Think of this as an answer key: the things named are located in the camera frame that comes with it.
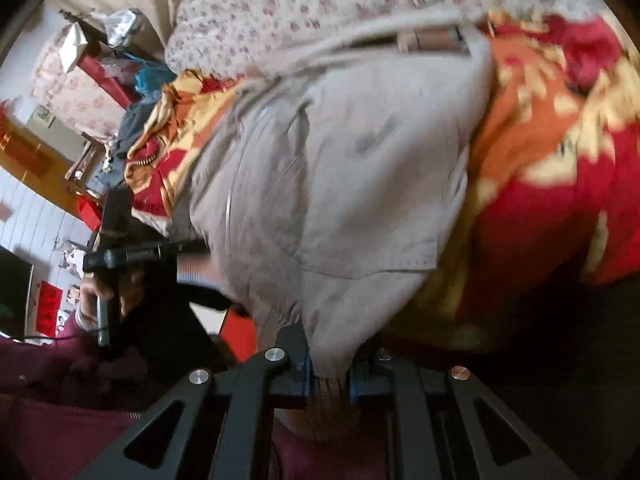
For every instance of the person's left hand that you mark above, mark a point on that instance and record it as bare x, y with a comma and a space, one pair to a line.
86, 295

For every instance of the light grey pink trousers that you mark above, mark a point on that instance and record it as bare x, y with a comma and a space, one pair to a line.
350, 185

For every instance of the person's left forearm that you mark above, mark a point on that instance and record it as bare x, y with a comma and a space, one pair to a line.
50, 360

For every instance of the black monitor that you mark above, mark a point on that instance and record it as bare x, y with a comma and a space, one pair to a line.
12, 285

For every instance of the grey striped cloth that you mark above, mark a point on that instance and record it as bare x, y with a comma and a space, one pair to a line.
132, 125

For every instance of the silver plastic bag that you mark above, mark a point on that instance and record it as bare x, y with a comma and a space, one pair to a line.
122, 25

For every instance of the red wall paper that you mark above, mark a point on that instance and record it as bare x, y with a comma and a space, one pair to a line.
50, 310

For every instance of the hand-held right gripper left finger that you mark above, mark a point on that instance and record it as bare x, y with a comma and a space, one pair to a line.
304, 382

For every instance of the blue plastic bag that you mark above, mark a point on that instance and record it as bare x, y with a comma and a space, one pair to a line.
150, 80

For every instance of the wooden door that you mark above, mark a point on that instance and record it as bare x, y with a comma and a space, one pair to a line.
35, 160

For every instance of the pale floral fabric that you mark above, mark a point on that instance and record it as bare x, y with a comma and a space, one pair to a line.
65, 95

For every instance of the orange red printed blanket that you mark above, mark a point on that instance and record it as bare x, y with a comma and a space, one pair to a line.
550, 160

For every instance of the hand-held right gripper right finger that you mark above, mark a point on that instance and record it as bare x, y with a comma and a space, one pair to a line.
357, 385

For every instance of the floral quilt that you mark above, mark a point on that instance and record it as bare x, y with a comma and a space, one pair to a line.
300, 10

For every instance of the red bed frame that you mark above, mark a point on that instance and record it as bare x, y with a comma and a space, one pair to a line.
100, 77

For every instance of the red box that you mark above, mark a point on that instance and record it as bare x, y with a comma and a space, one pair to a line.
89, 212

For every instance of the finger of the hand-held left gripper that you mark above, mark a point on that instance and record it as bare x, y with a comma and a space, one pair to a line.
190, 247
205, 297

